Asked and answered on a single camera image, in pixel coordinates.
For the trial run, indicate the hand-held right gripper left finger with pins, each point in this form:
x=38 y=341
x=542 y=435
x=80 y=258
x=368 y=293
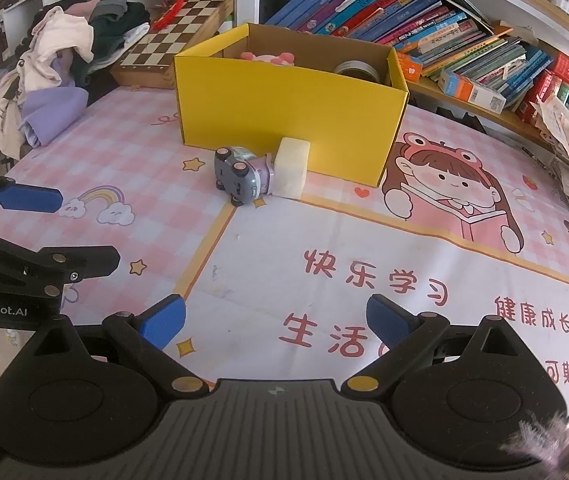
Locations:
x=164 y=322

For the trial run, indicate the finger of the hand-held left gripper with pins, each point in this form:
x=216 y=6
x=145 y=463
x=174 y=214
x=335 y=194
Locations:
x=29 y=199
x=64 y=260

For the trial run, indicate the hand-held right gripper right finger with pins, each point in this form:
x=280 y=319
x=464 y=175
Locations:
x=389 y=317

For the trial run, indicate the grey toy car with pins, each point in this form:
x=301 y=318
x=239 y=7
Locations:
x=237 y=175

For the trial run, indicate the cream foam block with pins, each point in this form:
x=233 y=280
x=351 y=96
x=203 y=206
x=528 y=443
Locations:
x=292 y=165

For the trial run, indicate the yellow cardboard box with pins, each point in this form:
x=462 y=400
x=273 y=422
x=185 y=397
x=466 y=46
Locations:
x=284 y=105

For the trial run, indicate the clear tape roll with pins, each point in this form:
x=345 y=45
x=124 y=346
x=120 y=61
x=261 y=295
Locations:
x=359 y=67

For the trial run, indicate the pink plush pig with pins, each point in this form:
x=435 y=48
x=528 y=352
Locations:
x=264 y=57

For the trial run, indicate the pink printed desktop mat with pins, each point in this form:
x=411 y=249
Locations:
x=264 y=270

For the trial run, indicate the purple garment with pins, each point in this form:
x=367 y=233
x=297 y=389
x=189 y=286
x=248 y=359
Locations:
x=52 y=115

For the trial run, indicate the pile of clothes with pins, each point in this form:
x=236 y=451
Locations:
x=59 y=45

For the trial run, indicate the dark green garment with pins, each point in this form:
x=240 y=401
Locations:
x=124 y=35

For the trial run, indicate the grey fluffy pompom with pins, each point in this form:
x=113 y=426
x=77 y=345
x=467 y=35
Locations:
x=554 y=435

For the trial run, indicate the wooden chessboard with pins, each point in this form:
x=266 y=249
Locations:
x=174 y=35

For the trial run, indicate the wooden shelf board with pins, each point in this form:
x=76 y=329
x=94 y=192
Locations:
x=434 y=97

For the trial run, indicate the orange and white carton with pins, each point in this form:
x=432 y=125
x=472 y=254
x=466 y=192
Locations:
x=469 y=87
x=411 y=67

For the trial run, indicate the red tassel ornament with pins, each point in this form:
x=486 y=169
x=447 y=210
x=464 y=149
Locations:
x=177 y=5

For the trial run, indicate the red card box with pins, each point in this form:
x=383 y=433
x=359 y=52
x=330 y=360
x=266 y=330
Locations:
x=564 y=85

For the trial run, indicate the row of children's books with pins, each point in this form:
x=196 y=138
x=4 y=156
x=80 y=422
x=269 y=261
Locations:
x=364 y=5

